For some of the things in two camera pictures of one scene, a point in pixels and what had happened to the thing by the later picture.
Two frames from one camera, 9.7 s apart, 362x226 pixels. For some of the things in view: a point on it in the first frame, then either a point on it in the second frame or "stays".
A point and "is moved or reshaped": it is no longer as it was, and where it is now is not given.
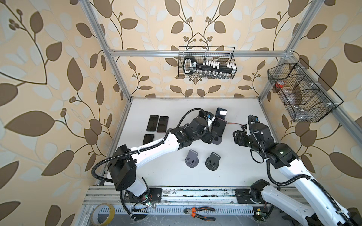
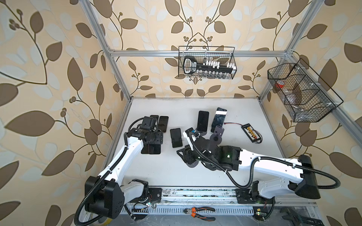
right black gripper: (240, 137) -> (187, 154)
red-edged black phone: (218, 126) is moved or reshaped
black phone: (162, 124) stays
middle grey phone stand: (217, 140) stays
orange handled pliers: (193, 210) stays
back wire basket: (207, 62) stays
